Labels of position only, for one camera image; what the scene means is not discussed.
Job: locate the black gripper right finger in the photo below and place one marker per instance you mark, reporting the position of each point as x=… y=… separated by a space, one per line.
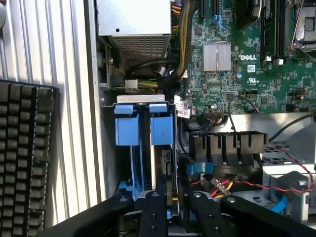
x=209 y=219

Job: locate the grey metal drive cage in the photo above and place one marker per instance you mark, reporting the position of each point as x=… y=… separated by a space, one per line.
x=296 y=182

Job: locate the open black PC case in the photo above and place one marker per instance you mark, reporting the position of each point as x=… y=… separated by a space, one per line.
x=92 y=74

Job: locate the blue hard drive caddies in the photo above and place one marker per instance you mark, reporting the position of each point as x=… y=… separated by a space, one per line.
x=108 y=148

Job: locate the green motherboard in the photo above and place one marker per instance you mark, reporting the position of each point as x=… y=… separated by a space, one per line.
x=271 y=81

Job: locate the empty blue disk bracket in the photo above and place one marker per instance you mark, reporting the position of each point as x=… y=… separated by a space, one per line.
x=127 y=128

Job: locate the installed RAM stick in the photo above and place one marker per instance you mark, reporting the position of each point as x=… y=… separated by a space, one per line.
x=267 y=29

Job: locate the black keyboard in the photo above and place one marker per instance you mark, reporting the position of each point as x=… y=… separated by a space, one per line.
x=22 y=153

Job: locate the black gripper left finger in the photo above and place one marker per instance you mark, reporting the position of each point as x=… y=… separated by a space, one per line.
x=153 y=217

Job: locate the black fan shroud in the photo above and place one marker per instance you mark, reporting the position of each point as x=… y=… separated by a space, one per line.
x=229 y=145

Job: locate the silver power supply unit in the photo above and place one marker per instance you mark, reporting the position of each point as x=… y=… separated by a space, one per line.
x=133 y=17

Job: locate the CPU socket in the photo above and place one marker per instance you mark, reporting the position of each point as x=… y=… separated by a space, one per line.
x=303 y=24

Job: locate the silver chipset heatsink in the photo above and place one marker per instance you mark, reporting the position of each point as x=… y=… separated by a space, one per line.
x=217 y=56

